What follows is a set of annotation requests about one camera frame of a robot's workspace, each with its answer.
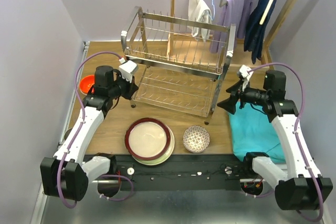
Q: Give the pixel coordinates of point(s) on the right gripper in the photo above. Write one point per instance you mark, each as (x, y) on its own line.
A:
(229, 104)

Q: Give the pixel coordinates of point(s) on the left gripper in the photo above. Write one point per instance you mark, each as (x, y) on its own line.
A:
(128, 87)

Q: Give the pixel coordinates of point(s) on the metal two-tier dish rack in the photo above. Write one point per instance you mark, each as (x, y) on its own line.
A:
(185, 62)

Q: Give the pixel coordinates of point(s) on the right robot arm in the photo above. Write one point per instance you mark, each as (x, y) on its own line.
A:
(301, 186)

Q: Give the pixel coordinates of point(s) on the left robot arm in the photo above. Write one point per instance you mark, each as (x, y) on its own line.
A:
(66, 175)

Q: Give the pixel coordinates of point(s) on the wooden clothes rack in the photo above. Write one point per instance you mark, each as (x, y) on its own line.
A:
(265, 57)

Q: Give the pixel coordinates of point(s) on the teal cloth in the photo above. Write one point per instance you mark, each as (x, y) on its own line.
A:
(252, 132)

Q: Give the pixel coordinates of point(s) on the orange bowl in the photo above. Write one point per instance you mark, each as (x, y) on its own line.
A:
(86, 83)

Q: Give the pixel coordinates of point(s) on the red rimmed white plate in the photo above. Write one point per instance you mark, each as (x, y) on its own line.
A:
(147, 139)

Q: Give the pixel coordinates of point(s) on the patterned small bowl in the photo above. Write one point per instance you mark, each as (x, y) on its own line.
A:
(196, 139)

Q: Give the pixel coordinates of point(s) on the navy blue garment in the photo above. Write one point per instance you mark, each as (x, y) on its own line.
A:
(254, 35)

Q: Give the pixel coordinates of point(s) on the pale green plate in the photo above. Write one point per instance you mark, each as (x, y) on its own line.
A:
(162, 158)

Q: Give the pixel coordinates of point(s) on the steel cup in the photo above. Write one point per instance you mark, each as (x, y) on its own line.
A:
(66, 134)

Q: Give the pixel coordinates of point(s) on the lavender towel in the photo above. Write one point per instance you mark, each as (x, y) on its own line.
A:
(236, 12)

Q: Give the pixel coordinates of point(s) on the white cloth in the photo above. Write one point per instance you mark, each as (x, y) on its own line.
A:
(198, 11)

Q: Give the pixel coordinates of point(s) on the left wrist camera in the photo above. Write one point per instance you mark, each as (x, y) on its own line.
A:
(127, 68)

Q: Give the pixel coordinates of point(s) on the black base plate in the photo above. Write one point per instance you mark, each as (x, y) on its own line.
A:
(180, 172)

